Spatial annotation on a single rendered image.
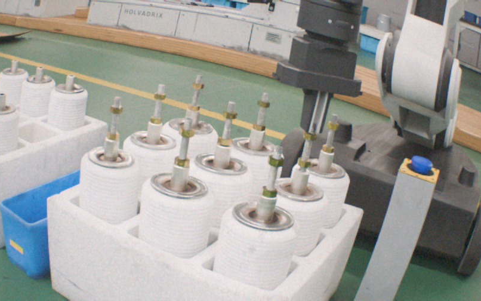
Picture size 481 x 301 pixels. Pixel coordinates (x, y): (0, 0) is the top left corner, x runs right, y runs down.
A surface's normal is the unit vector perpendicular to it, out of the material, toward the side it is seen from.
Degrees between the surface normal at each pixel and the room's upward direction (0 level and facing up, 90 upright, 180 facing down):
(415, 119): 74
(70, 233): 90
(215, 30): 90
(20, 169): 90
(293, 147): 37
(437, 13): 57
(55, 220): 90
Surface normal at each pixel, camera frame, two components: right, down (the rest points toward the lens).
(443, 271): 0.18, -0.93
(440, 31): -0.27, -0.34
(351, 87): 0.26, 0.35
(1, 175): 0.89, 0.29
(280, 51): -0.44, 0.20
